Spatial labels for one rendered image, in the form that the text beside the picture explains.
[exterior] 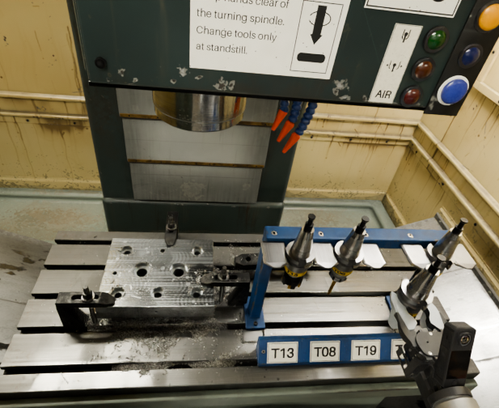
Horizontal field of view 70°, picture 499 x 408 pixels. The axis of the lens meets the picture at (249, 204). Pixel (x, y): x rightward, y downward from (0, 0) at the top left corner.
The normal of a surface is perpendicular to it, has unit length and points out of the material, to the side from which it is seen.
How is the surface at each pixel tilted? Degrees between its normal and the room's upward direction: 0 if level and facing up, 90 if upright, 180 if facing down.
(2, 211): 0
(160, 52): 90
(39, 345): 0
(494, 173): 90
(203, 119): 90
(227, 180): 90
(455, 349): 60
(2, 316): 24
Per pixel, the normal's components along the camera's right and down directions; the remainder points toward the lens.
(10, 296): 0.51, -0.67
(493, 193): -0.99, -0.03
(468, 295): -0.29, -0.70
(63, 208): 0.12, -0.75
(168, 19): 0.09, 0.66
